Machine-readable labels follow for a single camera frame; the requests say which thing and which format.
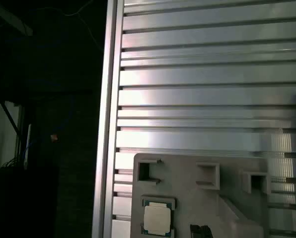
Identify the white upright device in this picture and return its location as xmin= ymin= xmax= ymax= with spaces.
xmin=23 ymin=123 xmax=32 ymax=169

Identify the thin white cable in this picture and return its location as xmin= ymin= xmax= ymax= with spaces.
xmin=65 ymin=0 xmax=105 ymax=52

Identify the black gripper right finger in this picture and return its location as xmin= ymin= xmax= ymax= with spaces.
xmin=200 ymin=225 xmax=214 ymax=238

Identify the blue cable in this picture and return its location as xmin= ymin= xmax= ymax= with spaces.
xmin=23 ymin=137 xmax=39 ymax=164

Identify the grey plastic parts rack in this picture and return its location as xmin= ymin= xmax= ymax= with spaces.
xmin=130 ymin=153 xmax=272 ymax=238

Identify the silver CPU with green edge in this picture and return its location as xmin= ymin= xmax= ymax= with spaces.
xmin=141 ymin=198 xmax=176 ymax=236

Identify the black cabinet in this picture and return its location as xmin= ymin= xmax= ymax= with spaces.
xmin=0 ymin=166 xmax=60 ymax=238

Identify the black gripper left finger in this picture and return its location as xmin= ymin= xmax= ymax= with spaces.
xmin=189 ymin=224 xmax=202 ymax=238

